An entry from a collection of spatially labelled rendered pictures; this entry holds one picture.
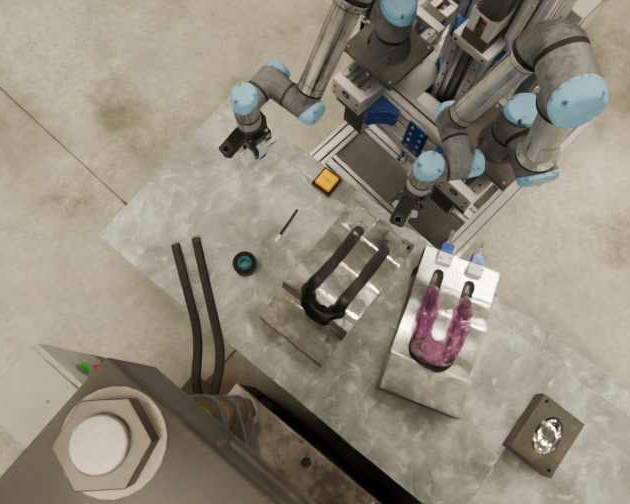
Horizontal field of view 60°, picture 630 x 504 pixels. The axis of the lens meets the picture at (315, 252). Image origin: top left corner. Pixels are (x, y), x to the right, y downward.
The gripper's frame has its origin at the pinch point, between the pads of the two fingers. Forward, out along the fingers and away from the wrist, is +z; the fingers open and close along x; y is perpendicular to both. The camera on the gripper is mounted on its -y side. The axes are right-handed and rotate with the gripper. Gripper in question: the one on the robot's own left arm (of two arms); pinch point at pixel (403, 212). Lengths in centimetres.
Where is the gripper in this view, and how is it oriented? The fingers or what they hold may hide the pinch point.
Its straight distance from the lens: 179.8
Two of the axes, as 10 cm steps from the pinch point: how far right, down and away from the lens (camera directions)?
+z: -0.2, 2.6, 9.7
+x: -8.7, -4.9, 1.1
